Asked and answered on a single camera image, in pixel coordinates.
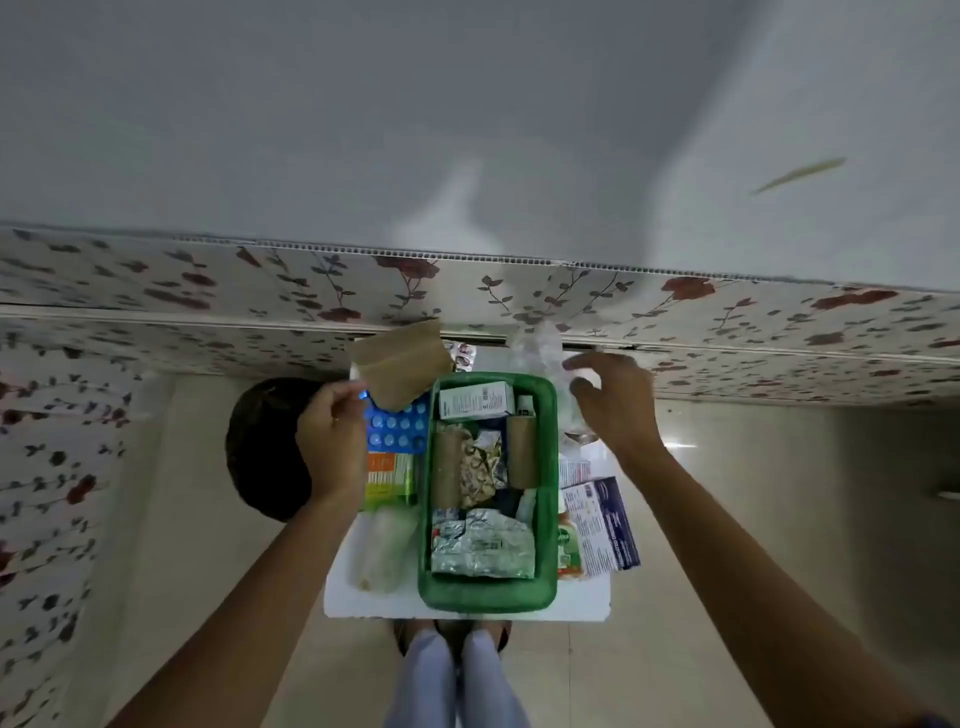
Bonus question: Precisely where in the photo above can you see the green plastic tray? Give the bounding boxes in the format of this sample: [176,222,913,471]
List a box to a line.
[417,373,561,614]

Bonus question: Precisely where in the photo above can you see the brown paper envelope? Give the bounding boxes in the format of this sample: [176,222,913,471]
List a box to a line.
[349,318,454,413]

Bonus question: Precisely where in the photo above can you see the person's left hand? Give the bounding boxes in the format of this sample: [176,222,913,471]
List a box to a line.
[295,378,371,506]

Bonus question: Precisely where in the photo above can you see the green orange sachet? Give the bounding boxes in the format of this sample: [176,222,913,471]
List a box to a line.
[556,511,586,580]

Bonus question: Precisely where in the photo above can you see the orange green medicine box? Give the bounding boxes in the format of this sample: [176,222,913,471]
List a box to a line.
[364,451,418,511]

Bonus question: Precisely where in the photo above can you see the crumpled silver foil strip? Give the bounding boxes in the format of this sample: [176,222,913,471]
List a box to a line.
[430,508,537,580]

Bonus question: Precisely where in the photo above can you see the person's leg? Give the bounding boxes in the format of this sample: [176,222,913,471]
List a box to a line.
[458,627,531,728]
[384,628,459,728]

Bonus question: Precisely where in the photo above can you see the person's right leg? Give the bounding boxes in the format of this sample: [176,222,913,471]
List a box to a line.
[458,627,531,728]

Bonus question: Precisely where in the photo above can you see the person's left forearm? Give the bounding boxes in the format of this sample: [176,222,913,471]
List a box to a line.
[105,491,369,728]

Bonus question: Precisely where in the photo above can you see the brown bandage roll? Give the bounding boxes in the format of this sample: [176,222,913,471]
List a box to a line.
[432,424,466,510]
[505,414,541,489]

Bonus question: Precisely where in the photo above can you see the person's right hand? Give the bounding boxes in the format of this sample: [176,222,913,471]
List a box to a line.
[561,350,666,463]

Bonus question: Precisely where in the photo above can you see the blue blister pack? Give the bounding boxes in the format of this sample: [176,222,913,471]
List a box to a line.
[364,391,432,454]

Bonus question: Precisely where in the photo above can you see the person's right forearm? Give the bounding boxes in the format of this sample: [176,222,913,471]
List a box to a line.
[618,442,939,728]

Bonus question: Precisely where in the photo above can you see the white blue medicine box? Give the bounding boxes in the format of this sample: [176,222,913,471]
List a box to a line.
[561,476,641,579]

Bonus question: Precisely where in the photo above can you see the person's left leg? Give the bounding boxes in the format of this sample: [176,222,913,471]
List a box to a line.
[384,628,459,728]

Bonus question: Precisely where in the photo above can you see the patterned foil sachet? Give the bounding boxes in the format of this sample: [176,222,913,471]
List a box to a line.
[457,431,505,507]

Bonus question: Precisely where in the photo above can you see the clear plastic bag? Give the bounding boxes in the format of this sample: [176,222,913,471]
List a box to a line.
[510,324,601,444]

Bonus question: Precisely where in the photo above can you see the black round stool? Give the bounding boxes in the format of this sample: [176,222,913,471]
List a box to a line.
[225,377,333,525]

